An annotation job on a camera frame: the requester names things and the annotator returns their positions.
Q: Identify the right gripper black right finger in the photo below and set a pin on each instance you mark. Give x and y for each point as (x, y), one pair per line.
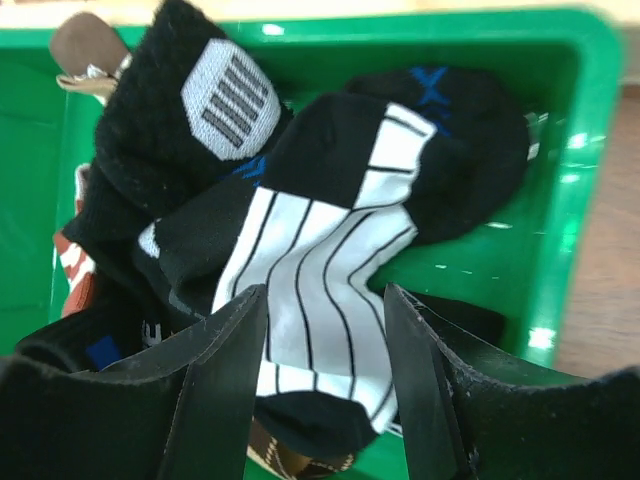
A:
(470, 410)

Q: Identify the black sock with white stripes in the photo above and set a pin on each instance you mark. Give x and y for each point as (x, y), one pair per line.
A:
(187, 117)

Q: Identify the black sock with blue logo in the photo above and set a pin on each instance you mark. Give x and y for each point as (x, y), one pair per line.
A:
(477, 159)

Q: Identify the wooden hanging rack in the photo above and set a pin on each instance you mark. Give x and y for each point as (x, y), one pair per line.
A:
(49, 14)

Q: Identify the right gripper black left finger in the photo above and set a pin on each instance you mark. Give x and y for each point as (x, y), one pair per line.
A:
(82, 399)

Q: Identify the brown argyle sock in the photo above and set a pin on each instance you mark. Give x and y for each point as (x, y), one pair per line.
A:
(284, 463)

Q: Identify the green plastic tray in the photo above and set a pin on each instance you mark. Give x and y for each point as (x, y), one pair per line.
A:
(220, 258)

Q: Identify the grey sock with red stripes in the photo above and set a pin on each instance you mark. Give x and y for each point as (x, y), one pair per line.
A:
(77, 265)

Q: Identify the brown and cream sock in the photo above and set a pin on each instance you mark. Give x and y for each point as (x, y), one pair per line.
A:
(91, 55)

